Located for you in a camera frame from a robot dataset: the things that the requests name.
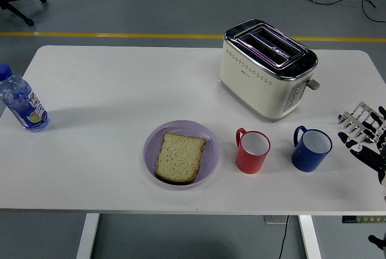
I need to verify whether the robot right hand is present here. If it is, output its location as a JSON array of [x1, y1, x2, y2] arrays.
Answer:
[[337, 106, 386, 202]]

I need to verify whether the red cup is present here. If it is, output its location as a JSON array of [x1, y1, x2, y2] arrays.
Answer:
[[235, 127, 271, 174]]

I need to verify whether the white table leg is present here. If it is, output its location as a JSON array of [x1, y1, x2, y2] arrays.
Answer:
[[298, 215, 323, 259], [75, 213, 100, 259]]

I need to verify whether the metal toast rack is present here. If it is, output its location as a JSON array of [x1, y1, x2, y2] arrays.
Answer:
[[337, 101, 386, 145]]

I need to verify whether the grey box under table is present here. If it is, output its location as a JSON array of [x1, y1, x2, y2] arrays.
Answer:
[[264, 216, 289, 225]]

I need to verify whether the blue cup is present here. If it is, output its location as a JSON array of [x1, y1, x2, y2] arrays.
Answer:
[[291, 125, 333, 173]]

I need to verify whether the black cable under table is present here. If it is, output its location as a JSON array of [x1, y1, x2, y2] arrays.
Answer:
[[277, 216, 290, 259]]

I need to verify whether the yellow floor tape line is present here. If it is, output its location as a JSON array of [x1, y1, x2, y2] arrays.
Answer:
[[0, 31, 386, 43]]

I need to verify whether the cream and chrome toaster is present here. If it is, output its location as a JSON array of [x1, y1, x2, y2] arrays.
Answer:
[[219, 19, 321, 123]]

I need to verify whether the desk height control panel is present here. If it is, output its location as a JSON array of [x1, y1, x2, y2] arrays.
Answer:
[[342, 216, 386, 224]]

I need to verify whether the bread slice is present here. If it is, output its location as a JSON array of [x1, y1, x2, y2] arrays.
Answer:
[[154, 131, 207, 185]]

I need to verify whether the purple plate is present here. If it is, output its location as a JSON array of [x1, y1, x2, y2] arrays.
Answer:
[[142, 120, 221, 191]]

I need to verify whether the clear bottle with blue cap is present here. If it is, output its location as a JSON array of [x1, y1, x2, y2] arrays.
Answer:
[[0, 63, 50, 132]]

